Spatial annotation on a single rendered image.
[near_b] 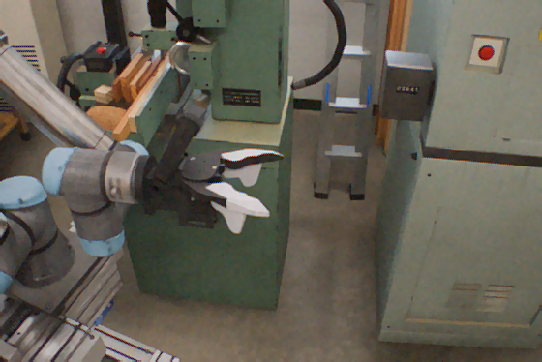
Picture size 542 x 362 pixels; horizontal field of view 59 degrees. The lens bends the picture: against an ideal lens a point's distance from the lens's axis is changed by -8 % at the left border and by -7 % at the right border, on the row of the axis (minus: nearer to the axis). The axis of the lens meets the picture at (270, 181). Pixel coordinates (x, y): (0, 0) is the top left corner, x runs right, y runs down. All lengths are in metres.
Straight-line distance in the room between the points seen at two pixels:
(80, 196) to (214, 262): 1.20
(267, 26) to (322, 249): 1.17
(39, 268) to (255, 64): 0.82
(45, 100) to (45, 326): 0.56
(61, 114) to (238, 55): 0.75
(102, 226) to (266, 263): 1.13
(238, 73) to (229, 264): 0.74
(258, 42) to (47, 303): 0.89
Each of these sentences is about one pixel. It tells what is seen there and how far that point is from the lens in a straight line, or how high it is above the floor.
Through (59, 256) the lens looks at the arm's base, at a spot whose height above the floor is 0.87.
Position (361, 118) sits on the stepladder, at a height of 0.44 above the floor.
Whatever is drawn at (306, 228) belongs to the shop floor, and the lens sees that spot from 2.40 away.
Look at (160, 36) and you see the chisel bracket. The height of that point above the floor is 1.05.
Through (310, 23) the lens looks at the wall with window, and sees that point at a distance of 2.94.
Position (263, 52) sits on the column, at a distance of 1.51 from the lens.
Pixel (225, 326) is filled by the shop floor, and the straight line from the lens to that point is 2.06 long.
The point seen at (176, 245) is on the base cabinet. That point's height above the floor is 0.32.
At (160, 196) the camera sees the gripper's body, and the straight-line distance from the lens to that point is 0.76.
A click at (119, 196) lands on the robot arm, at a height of 1.21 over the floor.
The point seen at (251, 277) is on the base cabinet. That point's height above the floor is 0.19.
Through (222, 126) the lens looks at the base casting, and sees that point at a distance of 1.62.
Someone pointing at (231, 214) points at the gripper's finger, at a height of 1.22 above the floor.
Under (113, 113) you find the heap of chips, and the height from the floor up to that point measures 0.93.
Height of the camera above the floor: 1.69
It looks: 39 degrees down
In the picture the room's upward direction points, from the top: straight up
